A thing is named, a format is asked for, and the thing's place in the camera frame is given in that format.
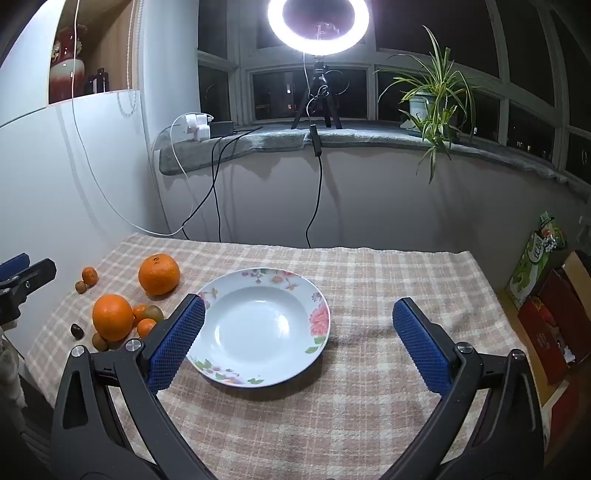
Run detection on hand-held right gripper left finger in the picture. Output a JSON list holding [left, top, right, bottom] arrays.
[[51, 293, 218, 480]]

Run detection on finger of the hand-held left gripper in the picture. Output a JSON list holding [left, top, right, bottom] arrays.
[[0, 253, 57, 326]]

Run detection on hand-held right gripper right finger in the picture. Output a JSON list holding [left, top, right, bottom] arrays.
[[379, 298, 546, 480]]

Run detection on large orange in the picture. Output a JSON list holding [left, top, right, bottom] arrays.
[[139, 254, 181, 296], [92, 294, 134, 342]]

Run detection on white floral plate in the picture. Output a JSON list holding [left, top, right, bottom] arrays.
[[186, 268, 331, 387]]

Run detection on person's left hand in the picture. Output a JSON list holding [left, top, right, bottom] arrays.
[[0, 342, 25, 408]]

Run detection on beige checkered tablecloth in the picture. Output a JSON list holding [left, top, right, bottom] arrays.
[[25, 233, 546, 480]]

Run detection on red box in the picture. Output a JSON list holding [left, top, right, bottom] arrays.
[[517, 268, 591, 386]]

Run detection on green printed bag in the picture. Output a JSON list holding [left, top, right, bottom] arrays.
[[508, 231, 551, 309]]

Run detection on green snack packet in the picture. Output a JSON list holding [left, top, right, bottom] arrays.
[[538, 212, 566, 252]]

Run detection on brown cardboard box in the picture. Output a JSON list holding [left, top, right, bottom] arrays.
[[561, 249, 591, 301]]

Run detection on red and white vase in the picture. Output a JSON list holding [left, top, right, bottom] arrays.
[[48, 23, 88, 104]]

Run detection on dark bottle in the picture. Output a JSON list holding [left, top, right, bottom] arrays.
[[84, 68, 112, 95]]

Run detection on white power adapters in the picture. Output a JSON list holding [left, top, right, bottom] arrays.
[[182, 113, 213, 141]]

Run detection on grey windowsill cover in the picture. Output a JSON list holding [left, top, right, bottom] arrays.
[[159, 121, 591, 195]]

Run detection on white plant pot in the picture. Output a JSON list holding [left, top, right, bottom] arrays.
[[409, 92, 437, 134]]

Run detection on green spider plant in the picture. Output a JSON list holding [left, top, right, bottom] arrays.
[[376, 25, 478, 185]]

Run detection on black tripod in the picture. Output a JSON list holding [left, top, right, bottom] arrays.
[[291, 58, 343, 130]]

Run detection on long white cable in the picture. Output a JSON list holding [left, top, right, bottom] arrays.
[[69, 0, 185, 238]]

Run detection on black cable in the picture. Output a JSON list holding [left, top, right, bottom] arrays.
[[212, 131, 259, 243], [178, 127, 264, 236]]

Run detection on white charger cable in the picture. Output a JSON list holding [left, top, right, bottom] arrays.
[[152, 114, 197, 232]]

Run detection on ring light cable with controller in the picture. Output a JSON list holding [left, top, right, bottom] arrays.
[[302, 51, 324, 250]]

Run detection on white window frame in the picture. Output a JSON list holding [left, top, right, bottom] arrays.
[[198, 0, 591, 176]]

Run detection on white ring light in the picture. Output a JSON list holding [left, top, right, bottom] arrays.
[[268, 0, 370, 58]]

